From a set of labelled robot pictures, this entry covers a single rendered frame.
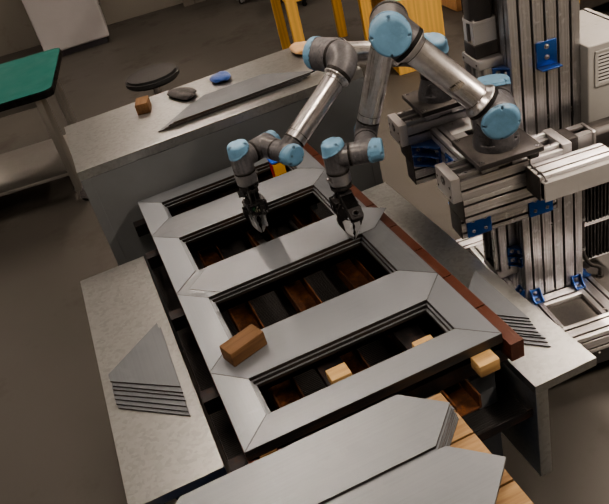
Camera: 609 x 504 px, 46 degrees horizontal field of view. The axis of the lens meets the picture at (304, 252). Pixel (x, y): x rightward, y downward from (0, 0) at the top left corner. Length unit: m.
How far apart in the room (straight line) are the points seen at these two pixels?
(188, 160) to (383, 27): 1.32
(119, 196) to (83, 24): 6.32
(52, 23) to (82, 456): 6.75
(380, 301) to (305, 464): 0.61
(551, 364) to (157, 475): 1.12
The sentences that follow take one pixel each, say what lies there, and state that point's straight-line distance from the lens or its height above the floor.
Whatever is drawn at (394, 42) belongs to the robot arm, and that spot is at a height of 1.50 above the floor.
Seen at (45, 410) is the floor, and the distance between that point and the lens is 3.67.
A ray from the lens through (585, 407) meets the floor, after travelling 2.95.
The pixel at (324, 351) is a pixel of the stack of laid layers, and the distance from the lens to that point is 2.05.
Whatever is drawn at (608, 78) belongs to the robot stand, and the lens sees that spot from 2.70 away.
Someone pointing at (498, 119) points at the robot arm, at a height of 1.22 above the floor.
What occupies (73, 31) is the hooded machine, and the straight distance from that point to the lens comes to 9.36.
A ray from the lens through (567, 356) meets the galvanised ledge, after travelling 2.16.
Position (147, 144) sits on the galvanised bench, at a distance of 3.10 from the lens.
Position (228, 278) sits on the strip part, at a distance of 2.42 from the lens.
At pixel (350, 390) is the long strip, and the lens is 1.89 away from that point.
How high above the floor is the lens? 2.18
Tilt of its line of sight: 33 degrees down
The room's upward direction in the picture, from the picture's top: 15 degrees counter-clockwise
